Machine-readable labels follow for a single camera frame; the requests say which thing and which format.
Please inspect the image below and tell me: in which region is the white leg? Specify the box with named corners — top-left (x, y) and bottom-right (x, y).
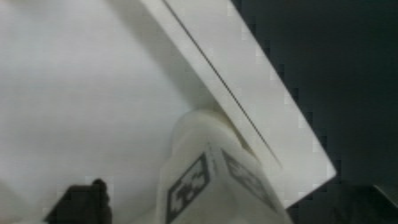
top-left (155, 110), bottom-right (293, 224)

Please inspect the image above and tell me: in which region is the white square table top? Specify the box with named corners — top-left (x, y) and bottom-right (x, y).
top-left (0, 0), bottom-right (281, 224)

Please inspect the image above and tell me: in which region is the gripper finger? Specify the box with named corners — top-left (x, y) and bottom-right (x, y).
top-left (45, 179), bottom-right (112, 224)

